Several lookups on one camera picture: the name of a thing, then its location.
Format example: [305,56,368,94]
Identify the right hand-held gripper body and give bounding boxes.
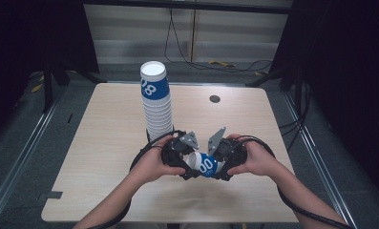
[207,126,249,176]

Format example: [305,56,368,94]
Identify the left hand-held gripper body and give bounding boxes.
[160,130,200,176]

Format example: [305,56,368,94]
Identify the blue and white paper cup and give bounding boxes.
[184,151,225,178]

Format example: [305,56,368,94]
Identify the person's right hand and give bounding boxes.
[225,133,279,177]

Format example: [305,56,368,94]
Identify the person's left hand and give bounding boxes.
[129,135,187,186]

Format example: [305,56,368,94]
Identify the stack of white paper cups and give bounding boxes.
[139,60,175,143]

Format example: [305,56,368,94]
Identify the black metal stand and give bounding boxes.
[244,67,305,106]
[42,58,108,115]

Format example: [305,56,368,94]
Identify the yellow strip on floor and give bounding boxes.
[208,59,237,69]

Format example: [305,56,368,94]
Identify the grey floor tape piece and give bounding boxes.
[45,190,64,200]

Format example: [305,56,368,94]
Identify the left hand-held gripper black cable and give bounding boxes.
[87,129,187,229]

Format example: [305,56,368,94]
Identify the hand-held gripper black cable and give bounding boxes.
[87,129,187,229]
[238,135,353,229]

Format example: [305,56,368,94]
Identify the right hand-held gripper black cable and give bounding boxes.
[238,135,353,229]

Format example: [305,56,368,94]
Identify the black floor cables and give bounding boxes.
[278,83,313,152]

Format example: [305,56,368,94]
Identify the metal floor rail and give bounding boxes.
[282,92,358,229]
[0,94,68,221]

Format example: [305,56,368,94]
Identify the black hanging wall cable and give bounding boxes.
[163,8,274,73]

